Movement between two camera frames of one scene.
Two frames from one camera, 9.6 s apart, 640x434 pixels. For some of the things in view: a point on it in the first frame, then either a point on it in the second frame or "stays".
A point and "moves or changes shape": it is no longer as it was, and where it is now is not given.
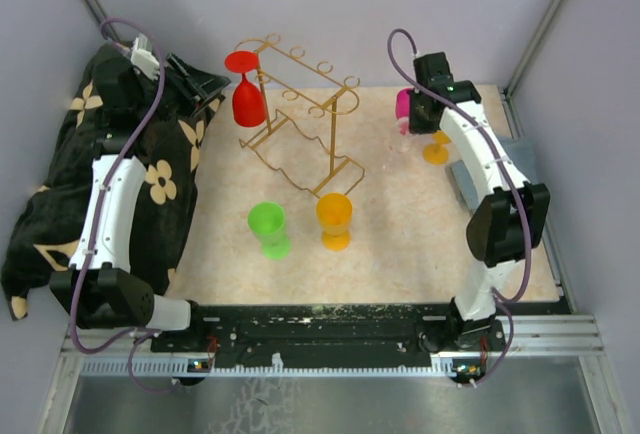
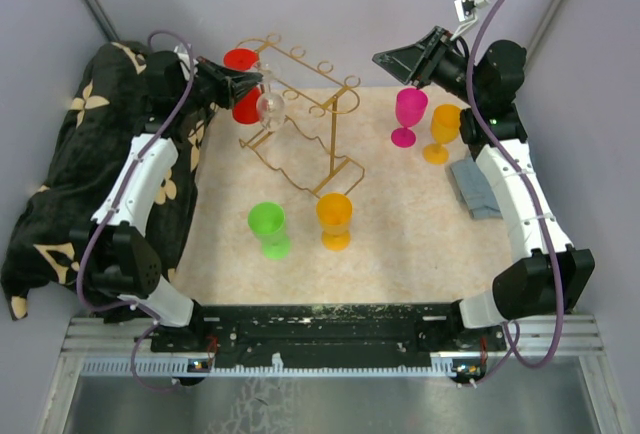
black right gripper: [414, 125] → [403, 63]
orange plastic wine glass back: [437, 153] stays
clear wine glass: [405, 139] → [271, 107]
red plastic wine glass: [248, 98] stays
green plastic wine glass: [267, 220] stays
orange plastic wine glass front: [334, 212] stays
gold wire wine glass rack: [304, 99] stays
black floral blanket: [111, 107] stays
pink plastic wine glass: [403, 105] moves or changes shape
